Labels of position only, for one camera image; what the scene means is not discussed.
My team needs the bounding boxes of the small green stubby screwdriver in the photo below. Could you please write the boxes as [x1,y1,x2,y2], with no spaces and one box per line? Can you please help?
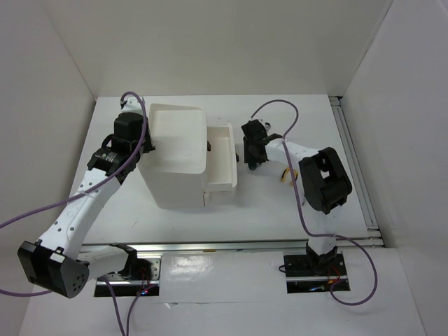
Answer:
[248,162,261,171]

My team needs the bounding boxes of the white drawer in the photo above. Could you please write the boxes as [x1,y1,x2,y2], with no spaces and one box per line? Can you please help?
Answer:
[205,123,237,193]

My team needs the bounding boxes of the white drawer cabinet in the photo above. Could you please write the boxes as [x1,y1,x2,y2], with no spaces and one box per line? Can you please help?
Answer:
[138,104,207,209]

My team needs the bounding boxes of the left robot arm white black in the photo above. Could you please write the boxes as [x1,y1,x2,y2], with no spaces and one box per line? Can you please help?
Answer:
[17,92,155,298]

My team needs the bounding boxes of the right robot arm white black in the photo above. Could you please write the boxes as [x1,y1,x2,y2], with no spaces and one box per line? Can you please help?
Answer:
[241,120,353,274]

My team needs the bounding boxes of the yellow handled pliers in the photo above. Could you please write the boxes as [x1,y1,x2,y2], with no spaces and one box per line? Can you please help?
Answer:
[280,167,299,186]

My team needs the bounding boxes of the aluminium front rail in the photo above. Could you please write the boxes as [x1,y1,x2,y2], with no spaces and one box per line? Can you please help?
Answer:
[80,238,316,255]

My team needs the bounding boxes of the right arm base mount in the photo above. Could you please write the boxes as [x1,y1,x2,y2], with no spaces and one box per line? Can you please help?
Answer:
[278,249,351,294]

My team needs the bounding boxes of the aluminium side rail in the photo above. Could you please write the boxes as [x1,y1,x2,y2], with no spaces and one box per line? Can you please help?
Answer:
[328,96,385,249]

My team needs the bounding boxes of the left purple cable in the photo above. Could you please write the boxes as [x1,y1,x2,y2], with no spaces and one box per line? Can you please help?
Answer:
[0,90,153,336]

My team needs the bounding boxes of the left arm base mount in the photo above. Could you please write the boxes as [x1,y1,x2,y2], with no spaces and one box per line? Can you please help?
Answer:
[104,253,162,298]

